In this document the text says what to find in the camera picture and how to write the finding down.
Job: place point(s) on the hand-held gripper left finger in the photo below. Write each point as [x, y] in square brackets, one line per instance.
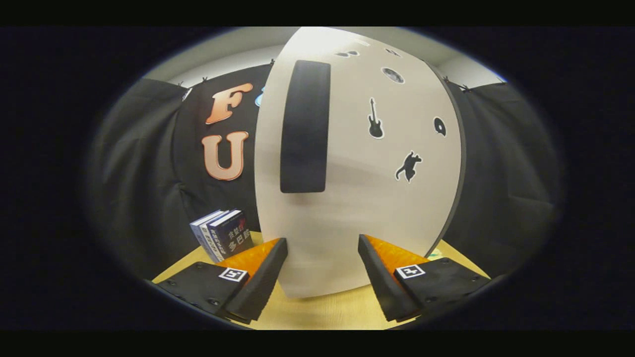
[263, 282]

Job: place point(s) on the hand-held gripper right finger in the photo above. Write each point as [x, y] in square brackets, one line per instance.
[382, 282]

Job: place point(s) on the dark blue book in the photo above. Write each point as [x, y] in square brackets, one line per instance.
[197, 238]
[207, 239]
[233, 235]

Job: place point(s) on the yellow toy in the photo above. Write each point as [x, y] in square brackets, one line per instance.
[434, 255]

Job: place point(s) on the black backdrop cloth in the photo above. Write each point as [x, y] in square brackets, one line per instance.
[501, 173]

